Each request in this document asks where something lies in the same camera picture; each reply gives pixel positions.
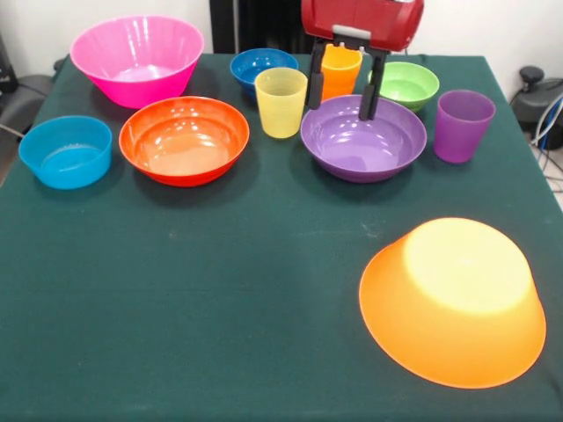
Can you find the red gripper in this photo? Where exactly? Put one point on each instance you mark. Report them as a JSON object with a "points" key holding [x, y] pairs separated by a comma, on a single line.
{"points": [[374, 17]]}

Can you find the large yellow-orange bowl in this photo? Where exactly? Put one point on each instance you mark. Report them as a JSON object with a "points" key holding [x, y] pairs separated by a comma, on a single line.
{"points": [[453, 334]]}

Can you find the light blue bowl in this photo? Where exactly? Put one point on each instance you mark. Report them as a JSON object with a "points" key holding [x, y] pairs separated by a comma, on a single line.
{"points": [[66, 158]]}

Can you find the orange cup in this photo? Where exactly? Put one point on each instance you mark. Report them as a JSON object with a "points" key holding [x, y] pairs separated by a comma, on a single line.
{"points": [[341, 74]]}

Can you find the purple bowl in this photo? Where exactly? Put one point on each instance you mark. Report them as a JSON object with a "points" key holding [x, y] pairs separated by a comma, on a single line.
{"points": [[360, 145]]}

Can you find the green bowl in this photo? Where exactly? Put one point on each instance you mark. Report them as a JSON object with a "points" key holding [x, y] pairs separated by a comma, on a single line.
{"points": [[404, 83]]}

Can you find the yellow cup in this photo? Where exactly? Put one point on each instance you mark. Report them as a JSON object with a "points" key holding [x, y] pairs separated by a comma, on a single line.
{"points": [[281, 110]]}

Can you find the dark blue bowl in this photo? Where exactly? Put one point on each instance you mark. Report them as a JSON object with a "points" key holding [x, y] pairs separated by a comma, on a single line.
{"points": [[248, 66]]}

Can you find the purple cup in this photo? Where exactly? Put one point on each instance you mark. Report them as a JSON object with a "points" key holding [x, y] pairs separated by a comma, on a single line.
{"points": [[462, 132]]}

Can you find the red bowl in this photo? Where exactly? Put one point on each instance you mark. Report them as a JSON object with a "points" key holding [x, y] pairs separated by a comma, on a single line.
{"points": [[184, 145]]}

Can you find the pink bowl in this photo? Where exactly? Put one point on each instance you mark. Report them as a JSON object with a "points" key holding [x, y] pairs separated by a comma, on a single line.
{"points": [[132, 53]]}

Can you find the dark green tablecloth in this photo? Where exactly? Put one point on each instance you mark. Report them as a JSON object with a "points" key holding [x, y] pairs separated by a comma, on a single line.
{"points": [[176, 285]]}

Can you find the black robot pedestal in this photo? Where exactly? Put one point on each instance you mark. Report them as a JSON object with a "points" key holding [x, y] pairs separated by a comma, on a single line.
{"points": [[264, 22]]}

